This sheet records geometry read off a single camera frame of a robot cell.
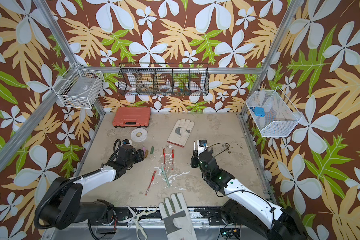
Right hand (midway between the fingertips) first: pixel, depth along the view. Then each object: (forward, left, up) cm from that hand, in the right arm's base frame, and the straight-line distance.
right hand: (192, 151), depth 80 cm
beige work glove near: (-30, +9, -15) cm, 35 cm away
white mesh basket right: (+12, -47, +13) cm, 51 cm away
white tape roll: (+23, +37, -16) cm, 46 cm away
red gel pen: (-10, +24, -17) cm, 31 cm away
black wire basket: (+46, +15, +15) cm, 51 cm away
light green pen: (-8, +15, -16) cm, 24 cm away
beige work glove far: (+25, +5, -15) cm, 30 cm away
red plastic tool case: (+39, +39, -13) cm, 57 cm away
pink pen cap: (+11, +31, -15) cm, 36 cm away
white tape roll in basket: (+42, +16, +11) cm, 47 cm away
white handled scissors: (-35, +25, -15) cm, 46 cm away
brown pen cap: (+7, +29, -15) cm, 33 cm away
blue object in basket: (+21, -41, +9) cm, 46 cm away
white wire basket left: (+33, +65, +18) cm, 75 cm away
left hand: (+6, +31, -9) cm, 33 cm away
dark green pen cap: (+10, +25, -16) cm, 31 cm away
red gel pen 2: (+7, +17, -16) cm, 24 cm away
